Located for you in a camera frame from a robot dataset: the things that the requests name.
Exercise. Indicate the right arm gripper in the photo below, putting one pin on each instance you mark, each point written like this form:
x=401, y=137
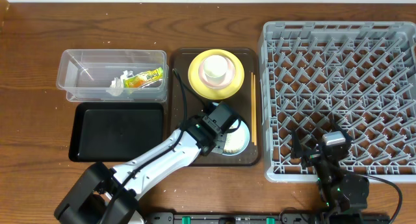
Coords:
x=312, y=158

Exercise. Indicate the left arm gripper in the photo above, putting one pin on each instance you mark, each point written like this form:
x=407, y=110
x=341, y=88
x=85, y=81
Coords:
x=221, y=149

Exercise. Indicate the green snack wrapper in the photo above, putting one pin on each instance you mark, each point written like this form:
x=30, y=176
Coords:
x=143, y=79

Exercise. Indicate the white tissue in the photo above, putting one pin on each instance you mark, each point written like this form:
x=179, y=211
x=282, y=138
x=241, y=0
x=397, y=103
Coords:
x=117, y=85

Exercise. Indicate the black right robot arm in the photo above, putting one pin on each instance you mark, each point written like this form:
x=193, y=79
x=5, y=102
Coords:
x=344, y=192

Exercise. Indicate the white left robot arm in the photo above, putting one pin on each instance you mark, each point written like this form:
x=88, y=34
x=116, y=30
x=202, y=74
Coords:
x=103, y=195

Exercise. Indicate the grey dishwasher rack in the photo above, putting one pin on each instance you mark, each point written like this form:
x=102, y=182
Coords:
x=360, y=74

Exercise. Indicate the blue bowl with rice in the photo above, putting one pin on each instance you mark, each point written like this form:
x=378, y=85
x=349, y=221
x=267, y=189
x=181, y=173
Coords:
x=237, y=142

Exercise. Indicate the yellow plate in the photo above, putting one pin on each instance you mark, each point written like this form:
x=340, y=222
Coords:
x=211, y=93

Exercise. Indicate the brown serving tray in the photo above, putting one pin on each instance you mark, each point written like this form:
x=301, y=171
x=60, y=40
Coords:
x=240, y=102

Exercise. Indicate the pink bowl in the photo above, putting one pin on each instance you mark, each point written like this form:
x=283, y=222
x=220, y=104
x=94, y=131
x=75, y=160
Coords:
x=229, y=76

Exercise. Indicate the cream cup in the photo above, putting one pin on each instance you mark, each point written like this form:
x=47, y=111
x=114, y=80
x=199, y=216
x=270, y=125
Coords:
x=215, y=67

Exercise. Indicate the wooden chopstick outer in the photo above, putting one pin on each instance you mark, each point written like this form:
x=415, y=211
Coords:
x=255, y=111

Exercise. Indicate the black plastic tray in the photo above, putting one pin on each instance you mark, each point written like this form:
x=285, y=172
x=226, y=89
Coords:
x=115, y=132

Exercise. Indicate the clear plastic bin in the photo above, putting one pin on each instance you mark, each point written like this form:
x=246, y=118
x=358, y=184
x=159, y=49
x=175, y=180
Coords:
x=86, y=74

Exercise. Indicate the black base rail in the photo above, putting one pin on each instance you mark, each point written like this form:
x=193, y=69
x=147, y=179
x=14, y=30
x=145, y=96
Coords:
x=285, y=217

